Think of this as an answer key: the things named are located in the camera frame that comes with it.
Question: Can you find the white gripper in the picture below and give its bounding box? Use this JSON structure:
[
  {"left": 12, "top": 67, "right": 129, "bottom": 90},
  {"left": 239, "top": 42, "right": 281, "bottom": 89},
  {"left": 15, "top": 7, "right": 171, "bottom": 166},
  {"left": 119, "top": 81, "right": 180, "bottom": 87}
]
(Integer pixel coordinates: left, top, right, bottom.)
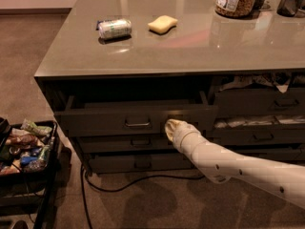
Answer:
[{"left": 165, "top": 119, "right": 204, "bottom": 155}]

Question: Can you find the grey drawer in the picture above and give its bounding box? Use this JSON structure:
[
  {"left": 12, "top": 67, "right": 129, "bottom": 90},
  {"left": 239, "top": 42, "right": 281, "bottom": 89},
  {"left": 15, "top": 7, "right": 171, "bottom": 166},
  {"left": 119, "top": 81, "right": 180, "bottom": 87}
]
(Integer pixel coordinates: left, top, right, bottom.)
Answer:
[
  {"left": 89, "top": 153, "right": 193, "bottom": 174},
  {"left": 76, "top": 135, "right": 173, "bottom": 154},
  {"left": 54, "top": 92, "right": 218, "bottom": 137},
  {"left": 206, "top": 125, "right": 305, "bottom": 146},
  {"left": 213, "top": 88, "right": 305, "bottom": 117},
  {"left": 237, "top": 147, "right": 305, "bottom": 163}
]

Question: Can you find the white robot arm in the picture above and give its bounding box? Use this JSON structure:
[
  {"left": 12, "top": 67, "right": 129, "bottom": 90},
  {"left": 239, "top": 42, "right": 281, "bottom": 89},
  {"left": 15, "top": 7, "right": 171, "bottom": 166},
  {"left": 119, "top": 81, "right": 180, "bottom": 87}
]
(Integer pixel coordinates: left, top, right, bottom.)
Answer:
[{"left": 165, "top": 119, "right": 305, "bottom": 208}]

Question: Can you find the yellow sponge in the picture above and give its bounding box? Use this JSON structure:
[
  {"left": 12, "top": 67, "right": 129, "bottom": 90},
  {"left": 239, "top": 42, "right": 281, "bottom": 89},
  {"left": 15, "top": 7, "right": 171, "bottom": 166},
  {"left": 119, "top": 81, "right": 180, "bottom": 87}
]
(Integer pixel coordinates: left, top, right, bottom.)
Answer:
[{"left": 148, "top": 15, "right": 178, "bottom": 34}]

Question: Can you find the green white soda can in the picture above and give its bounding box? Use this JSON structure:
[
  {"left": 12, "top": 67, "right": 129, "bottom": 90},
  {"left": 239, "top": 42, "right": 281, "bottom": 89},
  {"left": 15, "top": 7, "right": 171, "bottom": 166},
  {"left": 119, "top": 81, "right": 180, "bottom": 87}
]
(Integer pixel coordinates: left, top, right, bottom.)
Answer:
[{"left": 97, "top": 19, "right": 132, "bottom": 40}]

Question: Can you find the grey cabinet counter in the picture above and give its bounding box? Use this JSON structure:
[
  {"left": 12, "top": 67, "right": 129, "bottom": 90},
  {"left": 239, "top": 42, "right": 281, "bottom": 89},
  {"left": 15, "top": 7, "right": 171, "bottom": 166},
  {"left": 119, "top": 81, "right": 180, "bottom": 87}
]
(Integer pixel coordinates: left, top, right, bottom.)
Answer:
[{"left": 35, "top": 0, "right": 305, "bottom": 111}]

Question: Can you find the green snack packet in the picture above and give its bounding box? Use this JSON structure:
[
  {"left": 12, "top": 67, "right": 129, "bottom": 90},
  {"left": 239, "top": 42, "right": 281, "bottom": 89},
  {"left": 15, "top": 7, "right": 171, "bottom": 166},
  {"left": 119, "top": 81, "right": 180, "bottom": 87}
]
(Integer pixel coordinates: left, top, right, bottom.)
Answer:
[{"left": 21, "top": 119, "right": 52, "bottom": 136}]

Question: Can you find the black snack tray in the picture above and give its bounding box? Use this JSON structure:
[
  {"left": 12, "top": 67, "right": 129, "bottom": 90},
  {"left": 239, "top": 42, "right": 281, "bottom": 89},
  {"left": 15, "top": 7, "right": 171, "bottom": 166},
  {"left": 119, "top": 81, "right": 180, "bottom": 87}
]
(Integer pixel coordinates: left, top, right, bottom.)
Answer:
[{"left": 0, "top": 118, "right": 57, "bottom": 182}]

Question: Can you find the blue snack packet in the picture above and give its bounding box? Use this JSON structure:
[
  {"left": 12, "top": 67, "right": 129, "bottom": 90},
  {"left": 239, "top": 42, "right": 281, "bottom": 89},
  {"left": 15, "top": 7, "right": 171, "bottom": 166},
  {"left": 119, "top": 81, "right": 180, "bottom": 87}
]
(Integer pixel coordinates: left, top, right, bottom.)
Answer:
[{"left": 20, "top": 156, "right": 37, "bottom": 166}]

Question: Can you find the brown snack packet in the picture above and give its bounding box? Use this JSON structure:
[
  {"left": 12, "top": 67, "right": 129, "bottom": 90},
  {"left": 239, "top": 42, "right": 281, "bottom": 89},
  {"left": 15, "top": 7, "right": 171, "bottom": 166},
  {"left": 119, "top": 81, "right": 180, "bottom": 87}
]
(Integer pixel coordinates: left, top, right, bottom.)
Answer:
[{"left": 6, "top": 135, "right": 38, "bottom": 145}]

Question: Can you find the dark glass object right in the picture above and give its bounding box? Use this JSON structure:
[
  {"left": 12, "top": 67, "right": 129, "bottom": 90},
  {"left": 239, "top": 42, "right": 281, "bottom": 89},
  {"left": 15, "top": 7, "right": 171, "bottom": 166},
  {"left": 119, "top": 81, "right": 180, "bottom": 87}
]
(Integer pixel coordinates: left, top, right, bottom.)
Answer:
[{"left": 276, "top": 0, "right": 304, "bottom": 17}]

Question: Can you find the silver drawer handle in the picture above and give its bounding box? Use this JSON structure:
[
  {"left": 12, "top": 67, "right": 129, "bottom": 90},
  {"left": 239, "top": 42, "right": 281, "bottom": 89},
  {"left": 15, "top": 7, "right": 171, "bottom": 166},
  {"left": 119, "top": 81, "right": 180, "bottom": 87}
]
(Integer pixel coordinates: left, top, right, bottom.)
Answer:
[{"left": 125, "top": 118, "right": 151, "bottom": 128}]

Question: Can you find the black power cable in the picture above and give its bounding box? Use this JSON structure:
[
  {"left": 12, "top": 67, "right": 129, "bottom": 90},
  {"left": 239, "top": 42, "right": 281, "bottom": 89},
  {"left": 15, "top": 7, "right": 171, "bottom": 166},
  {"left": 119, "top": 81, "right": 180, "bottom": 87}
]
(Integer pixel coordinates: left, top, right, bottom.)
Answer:
[{"left": 79, "top": 164, "right": 206, "bottom": 229}]

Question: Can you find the black cart frame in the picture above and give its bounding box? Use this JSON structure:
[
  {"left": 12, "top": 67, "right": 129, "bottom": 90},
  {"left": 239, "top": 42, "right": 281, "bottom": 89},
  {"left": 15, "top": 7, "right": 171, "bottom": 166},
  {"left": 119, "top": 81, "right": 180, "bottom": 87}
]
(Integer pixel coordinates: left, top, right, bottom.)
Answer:
[{"left": 0, "top": 131, "right": 60, "bottom": 229}]

